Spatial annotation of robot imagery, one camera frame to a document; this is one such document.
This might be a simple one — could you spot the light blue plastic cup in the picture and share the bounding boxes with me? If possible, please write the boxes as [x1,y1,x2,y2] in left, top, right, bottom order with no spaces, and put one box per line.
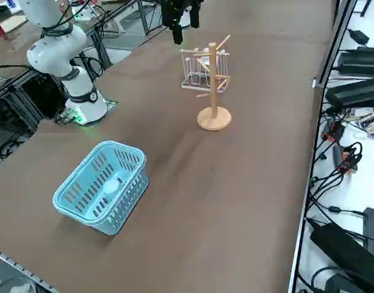
[101,178,124,198]

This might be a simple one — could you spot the orange and black device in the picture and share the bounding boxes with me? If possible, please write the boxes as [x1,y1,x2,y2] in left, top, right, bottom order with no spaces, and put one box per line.
[323,120,346,143]
[332,142,364,174]

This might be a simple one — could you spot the white cup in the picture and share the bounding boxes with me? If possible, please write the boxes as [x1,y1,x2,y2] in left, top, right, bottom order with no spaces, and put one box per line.
[195,51,220,67]

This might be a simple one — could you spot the long black power supply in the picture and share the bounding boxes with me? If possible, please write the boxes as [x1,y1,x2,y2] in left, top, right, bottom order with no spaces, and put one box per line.
[325,78,374,108]

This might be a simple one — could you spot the light blue plastic basket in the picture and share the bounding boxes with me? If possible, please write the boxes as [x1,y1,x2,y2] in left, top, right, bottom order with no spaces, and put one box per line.
[52,140,150,236]

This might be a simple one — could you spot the white wire dish rack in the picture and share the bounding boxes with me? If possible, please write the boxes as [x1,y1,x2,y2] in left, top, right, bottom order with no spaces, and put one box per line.
[179,47,232,92]

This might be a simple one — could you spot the small black power adapter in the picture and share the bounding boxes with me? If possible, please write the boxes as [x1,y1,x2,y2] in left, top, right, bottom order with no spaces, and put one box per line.
[347,29,370,45]

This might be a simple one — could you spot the long black box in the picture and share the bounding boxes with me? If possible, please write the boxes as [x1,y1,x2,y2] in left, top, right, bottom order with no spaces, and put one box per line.
[310,222,374,289]

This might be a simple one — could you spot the black equipment frame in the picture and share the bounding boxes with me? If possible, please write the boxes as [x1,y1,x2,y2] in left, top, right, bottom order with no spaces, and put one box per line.
[0,65,68,159]

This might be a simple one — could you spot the wooden cup rack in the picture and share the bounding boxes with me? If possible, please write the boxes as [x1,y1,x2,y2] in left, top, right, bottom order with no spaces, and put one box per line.
[195,34,232,132]

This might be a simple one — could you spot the ribbed aluminium rail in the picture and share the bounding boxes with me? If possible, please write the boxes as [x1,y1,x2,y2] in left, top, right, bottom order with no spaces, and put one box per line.
[0,244,58,293]

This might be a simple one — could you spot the aluminium frame post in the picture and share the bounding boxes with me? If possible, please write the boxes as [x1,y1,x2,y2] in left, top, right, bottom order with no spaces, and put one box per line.
[313,0,358,89]

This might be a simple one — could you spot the large black power supply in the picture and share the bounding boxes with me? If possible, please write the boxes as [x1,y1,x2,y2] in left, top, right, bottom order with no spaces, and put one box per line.
[337,45,374,76]

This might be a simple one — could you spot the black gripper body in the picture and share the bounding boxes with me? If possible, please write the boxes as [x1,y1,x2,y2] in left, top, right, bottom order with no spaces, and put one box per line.
[161,0,206,15]

